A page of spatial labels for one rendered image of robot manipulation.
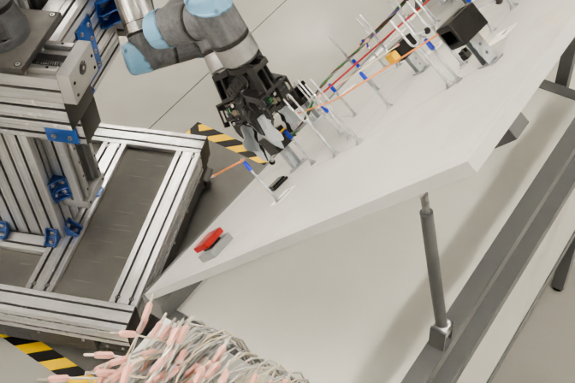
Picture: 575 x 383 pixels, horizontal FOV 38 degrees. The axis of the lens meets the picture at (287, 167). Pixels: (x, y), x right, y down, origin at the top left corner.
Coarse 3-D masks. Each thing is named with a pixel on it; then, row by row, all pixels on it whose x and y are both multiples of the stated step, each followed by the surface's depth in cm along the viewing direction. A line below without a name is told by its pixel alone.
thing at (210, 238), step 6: (216, 228) 160; (210, 234) 160; (216, 234) 159; (204, 240) 160; (210, 240) 158; (216, 240) 160; (198, 246) 159; (204, 246) 158; (210, 246) 159; (198, 252) 161
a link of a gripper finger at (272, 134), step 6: (258, 120) 163; (264, 120) 162; (270, 120) 164; (264, 126) 164; (270, 126) 162; (264, 132) 164; (270, 132) 164; (276, 132) 162; (270, 138) 165; (276, 138) 164; (282, 138) 162; (276, 144) 166; (282, 144) 167
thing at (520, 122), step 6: (522, 114) 112; (516, 120) 111; (522, 120) 111; (510, 126) 110; (516, 126) 110; (522, 126) 111; (510, 132) 110; (516, 132) 110; (504, 138) 111; (510, 138) 110; (516, 138) 110; (498, 144) 112
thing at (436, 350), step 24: (552, 168) 182; (528, 192) 178; (528, 216) 174; (504, 240) 170; (480, 264) 166; (504, 264) 169; (480, 288) 162; (456, 312) 158; (432, 336) 152; (456, 336) 156; (432, 360) 152
